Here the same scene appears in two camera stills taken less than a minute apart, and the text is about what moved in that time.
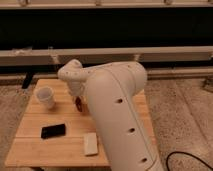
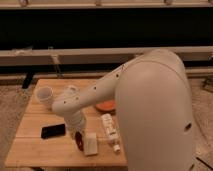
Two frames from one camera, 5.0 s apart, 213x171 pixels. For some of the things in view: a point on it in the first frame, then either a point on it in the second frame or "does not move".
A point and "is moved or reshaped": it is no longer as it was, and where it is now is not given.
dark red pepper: (79, 105) is moved or reshaped
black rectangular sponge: (53, 131) does not move
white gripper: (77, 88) -> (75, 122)
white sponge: (90, 143) does not move
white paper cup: (46, 95) does not move
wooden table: (54, 133) does not move
